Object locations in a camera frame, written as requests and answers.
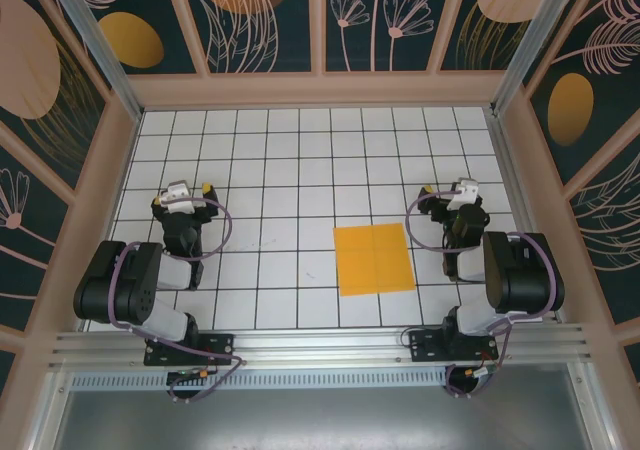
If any orange cloth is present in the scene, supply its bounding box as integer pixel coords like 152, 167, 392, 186
333, 223, 418, 298

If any black controller board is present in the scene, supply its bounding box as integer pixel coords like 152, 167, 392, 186
166, 367, 212, 384

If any grey metal panel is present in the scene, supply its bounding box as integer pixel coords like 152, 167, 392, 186
49, 389, 594, 450

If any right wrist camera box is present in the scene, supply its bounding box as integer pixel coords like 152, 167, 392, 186
446, 178, 480, 215

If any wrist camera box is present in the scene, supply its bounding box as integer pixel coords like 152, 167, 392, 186
446, 178, 480, 215
164, 181, 195, 216

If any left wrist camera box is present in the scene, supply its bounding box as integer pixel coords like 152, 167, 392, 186
164, 181, 195, 216

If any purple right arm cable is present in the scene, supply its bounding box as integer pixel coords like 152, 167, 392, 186
404, 189, 557, 400

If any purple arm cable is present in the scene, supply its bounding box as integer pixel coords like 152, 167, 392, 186
404, 189, 557, 400
107, 195, 246, 404

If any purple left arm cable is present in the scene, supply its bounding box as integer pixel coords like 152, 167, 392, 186
107, 195, 246, 404

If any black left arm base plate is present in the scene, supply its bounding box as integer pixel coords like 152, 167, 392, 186
143, 333, 236, 367

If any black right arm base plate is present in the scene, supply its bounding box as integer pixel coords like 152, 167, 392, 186
408, 328, 501, 364

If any yellow cable connector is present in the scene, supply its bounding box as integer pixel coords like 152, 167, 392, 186
462, 363, 502, 380

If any aluminium frame post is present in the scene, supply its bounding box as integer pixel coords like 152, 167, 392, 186
42, 0, 147, 121
489, 0, 584, 119

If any aluminium mounting rail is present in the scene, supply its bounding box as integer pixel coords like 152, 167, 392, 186
47, 323, 597, 371

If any slotted metal cable tray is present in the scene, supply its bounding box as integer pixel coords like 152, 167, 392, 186
72, 372, 571, 391

